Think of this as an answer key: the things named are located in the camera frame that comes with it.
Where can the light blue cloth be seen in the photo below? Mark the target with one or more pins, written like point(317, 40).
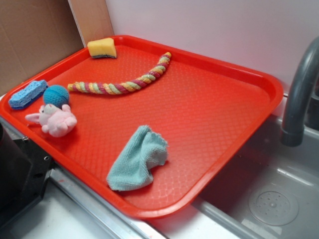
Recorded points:
point(145, 150)

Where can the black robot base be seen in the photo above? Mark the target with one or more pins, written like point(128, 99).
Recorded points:
point(24, 171)

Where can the red plastic tray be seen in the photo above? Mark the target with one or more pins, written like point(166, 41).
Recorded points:
point(204, 108)

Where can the yellow sponge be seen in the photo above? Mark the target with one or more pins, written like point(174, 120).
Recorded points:
point(103, 48)

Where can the pink plush toy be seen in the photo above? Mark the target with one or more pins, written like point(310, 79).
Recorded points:
point(53, 120)

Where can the blue rubber ball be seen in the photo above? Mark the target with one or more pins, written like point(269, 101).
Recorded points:
point(56, 95)

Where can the grey faucet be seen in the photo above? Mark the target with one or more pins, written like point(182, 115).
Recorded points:
point(302, 106)

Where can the grey toy sink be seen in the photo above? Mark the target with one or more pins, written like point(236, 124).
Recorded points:
point(221, 210)

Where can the blue sponge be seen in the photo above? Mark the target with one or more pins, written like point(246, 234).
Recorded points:
point(27, 96)

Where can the sink drain cover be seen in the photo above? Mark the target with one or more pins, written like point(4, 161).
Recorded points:
point(273, 205)

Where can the brown cardboard panel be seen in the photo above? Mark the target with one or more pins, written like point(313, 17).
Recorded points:
point(36, 34)

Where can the multicolour twisted rope toy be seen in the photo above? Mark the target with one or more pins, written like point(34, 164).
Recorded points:
point(126, 87)

